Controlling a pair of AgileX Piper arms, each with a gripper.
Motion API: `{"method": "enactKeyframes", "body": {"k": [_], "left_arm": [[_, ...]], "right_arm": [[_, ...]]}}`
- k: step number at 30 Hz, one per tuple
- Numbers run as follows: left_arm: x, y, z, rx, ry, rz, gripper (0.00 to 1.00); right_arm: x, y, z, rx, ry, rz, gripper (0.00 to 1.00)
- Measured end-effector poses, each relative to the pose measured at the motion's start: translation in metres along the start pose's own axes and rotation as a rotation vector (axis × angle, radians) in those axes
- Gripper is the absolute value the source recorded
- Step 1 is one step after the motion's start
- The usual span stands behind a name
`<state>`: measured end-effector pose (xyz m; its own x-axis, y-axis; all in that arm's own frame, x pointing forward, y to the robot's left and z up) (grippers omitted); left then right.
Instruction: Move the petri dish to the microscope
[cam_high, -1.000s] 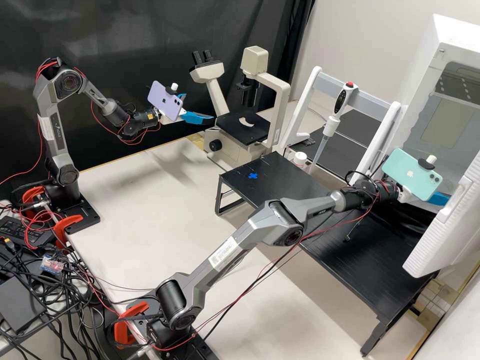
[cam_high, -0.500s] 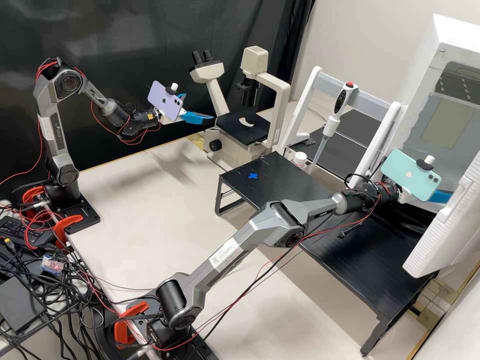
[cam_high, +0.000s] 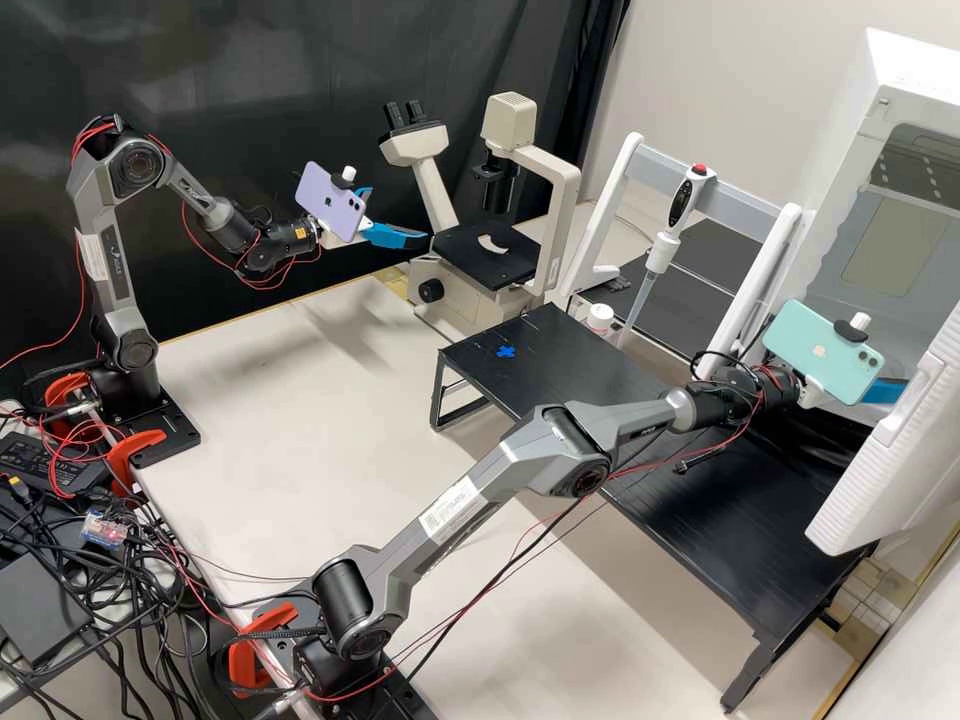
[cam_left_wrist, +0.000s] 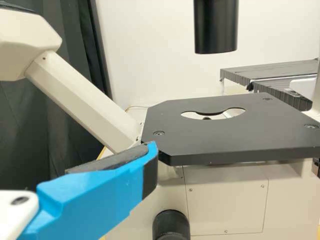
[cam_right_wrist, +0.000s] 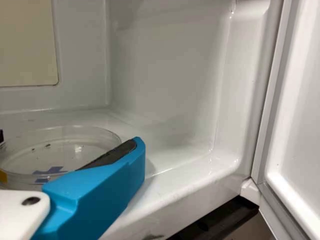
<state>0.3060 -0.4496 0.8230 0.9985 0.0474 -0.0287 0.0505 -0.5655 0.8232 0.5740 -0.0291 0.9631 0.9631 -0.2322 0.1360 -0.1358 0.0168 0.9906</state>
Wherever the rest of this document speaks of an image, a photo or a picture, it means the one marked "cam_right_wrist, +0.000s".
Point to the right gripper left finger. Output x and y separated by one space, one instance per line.
1 137

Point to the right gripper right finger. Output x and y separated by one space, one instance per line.
100 185

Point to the petri dish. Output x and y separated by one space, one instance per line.
50 152

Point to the black platform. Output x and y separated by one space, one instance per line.
225 225

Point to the white incubator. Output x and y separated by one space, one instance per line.
175 75

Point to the incubator door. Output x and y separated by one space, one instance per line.
295 100

